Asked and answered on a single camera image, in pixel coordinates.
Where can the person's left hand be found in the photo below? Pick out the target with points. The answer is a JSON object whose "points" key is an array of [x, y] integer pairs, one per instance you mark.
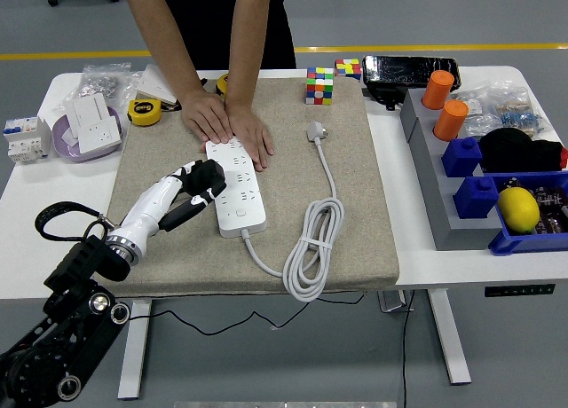
{"points": [[250, 131]]}

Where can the person's right hand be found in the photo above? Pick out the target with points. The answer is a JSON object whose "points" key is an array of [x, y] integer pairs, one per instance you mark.
{"points": [[206, 117]]}

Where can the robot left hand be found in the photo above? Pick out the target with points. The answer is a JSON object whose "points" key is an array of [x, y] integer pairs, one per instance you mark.
{"points": [[153, 199]]}

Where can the black plug adapter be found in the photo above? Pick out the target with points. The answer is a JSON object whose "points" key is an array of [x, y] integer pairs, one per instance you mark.
{"points": [[208, 175]]}

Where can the white power strip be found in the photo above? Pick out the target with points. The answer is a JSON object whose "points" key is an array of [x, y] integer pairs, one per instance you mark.
{"points": [[239, 204]]}

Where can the person's left forearm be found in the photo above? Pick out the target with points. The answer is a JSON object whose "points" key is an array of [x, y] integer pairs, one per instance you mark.
{"points": [[248, 40]]}

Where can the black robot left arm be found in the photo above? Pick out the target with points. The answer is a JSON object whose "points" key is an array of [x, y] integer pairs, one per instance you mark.
{"points": [[57, 332]]}

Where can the person's right forearm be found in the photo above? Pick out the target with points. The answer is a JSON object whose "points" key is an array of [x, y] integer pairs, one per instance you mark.
{"points": [[164, 35]]}

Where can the large colourful puzzle cube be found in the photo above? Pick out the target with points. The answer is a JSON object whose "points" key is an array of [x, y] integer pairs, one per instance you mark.
{"points": [[319, 88]]}

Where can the person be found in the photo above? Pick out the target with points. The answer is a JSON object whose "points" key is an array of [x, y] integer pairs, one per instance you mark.
{"points": [[208, 22]]}

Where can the purple bowl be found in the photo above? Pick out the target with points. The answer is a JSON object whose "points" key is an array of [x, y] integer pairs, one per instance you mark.
{"points": [[62, 150]]}

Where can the clear bag of metal screws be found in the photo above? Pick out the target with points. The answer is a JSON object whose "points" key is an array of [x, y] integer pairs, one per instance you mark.
{"points": [[104, 82]]}

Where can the small colourful puzzle cube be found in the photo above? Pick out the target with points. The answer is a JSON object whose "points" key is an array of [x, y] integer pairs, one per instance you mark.
{"points": [[348, 68]]}

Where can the grey-brown mat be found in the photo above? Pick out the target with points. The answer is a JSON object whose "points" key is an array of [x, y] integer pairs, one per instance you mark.
{"points": [[346, 204]]}

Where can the white circuit breaker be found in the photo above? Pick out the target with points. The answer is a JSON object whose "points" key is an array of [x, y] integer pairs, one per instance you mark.
{"points": [[26, 139]]}

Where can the white table leg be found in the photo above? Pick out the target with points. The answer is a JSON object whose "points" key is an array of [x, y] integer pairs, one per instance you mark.
{"points": [[135, 350], [448, 337]]}

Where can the black device in plastic wrap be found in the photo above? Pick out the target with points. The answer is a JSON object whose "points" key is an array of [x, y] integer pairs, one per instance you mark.
{"points": [[408, 71]]}

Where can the orange plastic cylinder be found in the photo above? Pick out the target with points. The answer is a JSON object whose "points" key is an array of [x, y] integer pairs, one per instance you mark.
{"points": [[450, 122], [438, 91]]}

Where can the grey stepped block base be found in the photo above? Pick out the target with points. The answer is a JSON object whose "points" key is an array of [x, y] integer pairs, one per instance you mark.
{"points": [[437, 195]]}

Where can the blue plastic block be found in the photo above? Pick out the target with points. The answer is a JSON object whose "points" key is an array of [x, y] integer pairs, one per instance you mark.
{"points": [[461, 159], [475, 199]]}

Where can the clear bag of small parts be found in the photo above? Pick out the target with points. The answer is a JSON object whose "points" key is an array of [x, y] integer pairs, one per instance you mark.
{"points": [[477, 111]]}

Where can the black cloth bundle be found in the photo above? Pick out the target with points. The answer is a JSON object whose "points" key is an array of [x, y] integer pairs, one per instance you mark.
{"points": [[515, 151]]}

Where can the small black speckled object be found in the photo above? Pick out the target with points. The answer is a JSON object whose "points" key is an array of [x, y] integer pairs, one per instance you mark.
{"points": [[511, 183]]}

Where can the clear bag of blue parts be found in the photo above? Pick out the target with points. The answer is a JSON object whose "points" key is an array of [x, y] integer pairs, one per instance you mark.
{"points": [[519, 113]]}

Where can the yellow lemon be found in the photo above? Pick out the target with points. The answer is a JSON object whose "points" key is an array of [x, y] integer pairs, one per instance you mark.
{"points": [[518, 210]]}

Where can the blue plastic bin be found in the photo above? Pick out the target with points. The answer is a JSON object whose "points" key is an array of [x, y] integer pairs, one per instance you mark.
{"points": [[510, 244]]}

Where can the dark capacitors pack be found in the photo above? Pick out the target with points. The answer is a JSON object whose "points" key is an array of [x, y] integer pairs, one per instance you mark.
{"points": [[552, 208]]}

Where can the black table control panel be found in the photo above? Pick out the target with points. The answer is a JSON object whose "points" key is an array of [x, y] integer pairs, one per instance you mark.
{"points": [[519, 290]]}

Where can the red object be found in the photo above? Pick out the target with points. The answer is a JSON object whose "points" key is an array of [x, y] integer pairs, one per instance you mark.
{"points": [[564, 159]]}

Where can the flat white switch panel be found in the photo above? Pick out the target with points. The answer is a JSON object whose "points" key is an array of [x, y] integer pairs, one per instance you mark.
{"points": [[151, 84]]}

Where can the white wall socket panel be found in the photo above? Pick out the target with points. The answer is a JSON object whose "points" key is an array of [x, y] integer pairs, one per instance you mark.
{"points": [[102, 135]]}

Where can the white switch panel box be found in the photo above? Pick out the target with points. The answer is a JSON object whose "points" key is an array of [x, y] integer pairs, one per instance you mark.
{"points": [[86, 108]]}

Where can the grey under-table bracket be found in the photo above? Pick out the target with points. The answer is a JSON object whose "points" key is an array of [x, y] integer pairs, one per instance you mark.
{"points": [[392, 301]]}

